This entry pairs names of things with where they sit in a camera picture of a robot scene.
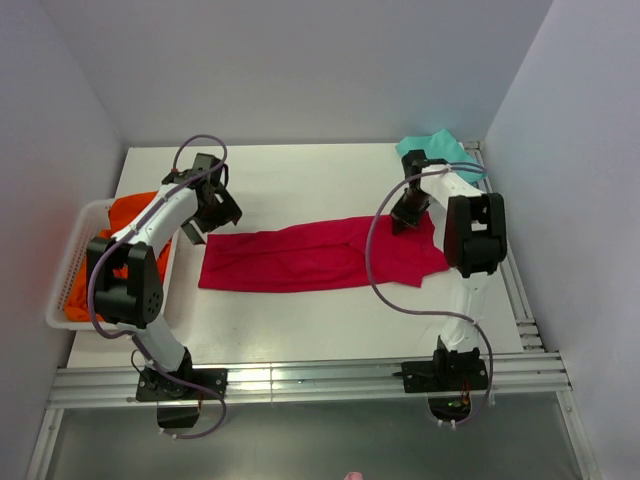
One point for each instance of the aluminium right side rail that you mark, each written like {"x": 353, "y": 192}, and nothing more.
{"x": 507, "y": 316}

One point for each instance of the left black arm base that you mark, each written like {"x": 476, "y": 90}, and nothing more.
{"x": 182, "y": 394}

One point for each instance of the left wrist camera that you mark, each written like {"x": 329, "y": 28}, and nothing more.
{"x": 206, "y": 168}

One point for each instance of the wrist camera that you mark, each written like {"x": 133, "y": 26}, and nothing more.
{"x": 206, "y": 168}
{"x": 414, "y": 161}

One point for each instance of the aluminium rail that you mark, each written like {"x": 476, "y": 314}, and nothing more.
{"x": 507, "y": 316}
{"x": 286, "y": 382}

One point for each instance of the aluminium front rail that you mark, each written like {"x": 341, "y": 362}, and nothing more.
{"x": 286, "y": 382}

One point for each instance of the teal folded t shirt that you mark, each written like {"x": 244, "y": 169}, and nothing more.
{"x": 442, "y": 145}

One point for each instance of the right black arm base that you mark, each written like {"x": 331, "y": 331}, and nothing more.
{"x": 458, "y": 374}

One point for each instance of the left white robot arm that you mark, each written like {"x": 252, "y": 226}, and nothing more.
{"x": 124, "y": 291}

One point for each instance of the crimson red t shirt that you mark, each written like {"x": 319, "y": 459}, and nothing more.
{"x": 320, "y": 256}

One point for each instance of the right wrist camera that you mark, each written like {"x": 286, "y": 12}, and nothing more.
{"x": 414, "y": 161}

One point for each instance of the white plastic basket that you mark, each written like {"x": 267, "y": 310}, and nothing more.
{"x": 91, "y": 220}

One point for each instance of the pink object at bottom edge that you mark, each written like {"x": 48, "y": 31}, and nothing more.
{"x": 354, "y": 476}

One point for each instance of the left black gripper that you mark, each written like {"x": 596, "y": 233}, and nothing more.
{"x": 227, "y": 211}

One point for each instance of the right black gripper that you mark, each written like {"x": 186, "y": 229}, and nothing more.
{"x": 401, "y": 220}

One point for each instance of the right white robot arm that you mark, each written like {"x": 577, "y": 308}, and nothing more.
{"x": 474, "y": 241}

